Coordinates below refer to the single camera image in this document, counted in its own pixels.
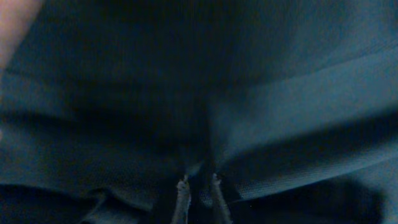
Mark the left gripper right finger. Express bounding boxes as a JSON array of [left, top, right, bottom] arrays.
[[211, 173, 233, 224]]

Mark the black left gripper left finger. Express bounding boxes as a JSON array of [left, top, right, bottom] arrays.
[[170, 175, 191, 224]]

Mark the black t-shirt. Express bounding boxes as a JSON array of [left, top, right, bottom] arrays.
[[1, 1, 397, 223]]

